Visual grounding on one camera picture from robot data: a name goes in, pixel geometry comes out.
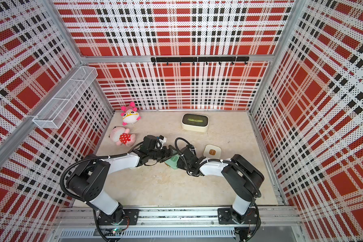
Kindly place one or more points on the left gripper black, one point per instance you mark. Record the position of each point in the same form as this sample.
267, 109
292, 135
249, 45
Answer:
166, 155

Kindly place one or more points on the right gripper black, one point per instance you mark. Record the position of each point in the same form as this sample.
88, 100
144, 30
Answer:
179, 164

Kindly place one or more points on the green nail clipper case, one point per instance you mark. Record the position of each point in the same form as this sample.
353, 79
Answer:
172, 162

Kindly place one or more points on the cream case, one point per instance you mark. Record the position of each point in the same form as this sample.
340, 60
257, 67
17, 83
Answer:
212, 152

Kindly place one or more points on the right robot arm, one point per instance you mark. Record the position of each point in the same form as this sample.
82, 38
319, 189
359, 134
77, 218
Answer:
241, 175

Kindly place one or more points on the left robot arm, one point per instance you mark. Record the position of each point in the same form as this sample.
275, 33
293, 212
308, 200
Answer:
85, 179

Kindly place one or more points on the pink doll red dress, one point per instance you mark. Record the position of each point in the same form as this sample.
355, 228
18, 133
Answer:
122, 136

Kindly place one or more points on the cream tissue box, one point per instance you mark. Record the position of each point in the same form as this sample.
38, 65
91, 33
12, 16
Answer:
195, 122

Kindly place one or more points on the pink owl plush toy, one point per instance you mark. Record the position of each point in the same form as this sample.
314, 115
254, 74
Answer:
130, 114

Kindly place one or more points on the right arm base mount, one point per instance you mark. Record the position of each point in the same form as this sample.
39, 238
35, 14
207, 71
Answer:
237, 216

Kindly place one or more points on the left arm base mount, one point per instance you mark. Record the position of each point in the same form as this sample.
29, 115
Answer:
119, 217

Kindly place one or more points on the white wire mesh basket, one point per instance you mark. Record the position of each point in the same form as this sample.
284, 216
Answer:
58, 108

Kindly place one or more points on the black wall hook rail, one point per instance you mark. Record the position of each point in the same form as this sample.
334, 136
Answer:
202, 59

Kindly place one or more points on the aluminium front rail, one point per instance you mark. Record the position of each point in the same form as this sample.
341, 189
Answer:
199, 223

